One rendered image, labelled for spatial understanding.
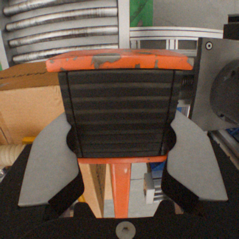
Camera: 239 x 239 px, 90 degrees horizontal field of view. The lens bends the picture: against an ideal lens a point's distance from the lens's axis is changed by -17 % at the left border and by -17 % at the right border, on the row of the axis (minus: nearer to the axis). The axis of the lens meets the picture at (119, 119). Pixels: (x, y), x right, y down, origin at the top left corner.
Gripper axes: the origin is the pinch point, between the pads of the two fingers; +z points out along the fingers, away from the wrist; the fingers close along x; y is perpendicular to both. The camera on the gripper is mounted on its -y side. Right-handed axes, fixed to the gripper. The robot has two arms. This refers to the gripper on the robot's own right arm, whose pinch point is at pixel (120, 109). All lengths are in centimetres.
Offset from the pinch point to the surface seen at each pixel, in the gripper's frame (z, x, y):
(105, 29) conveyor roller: 65, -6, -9
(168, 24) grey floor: 121, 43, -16
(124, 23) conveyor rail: 61, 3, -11
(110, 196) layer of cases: 63, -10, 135
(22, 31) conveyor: 71, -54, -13
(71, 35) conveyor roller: 65, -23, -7
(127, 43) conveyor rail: 61, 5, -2
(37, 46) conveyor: 71, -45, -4
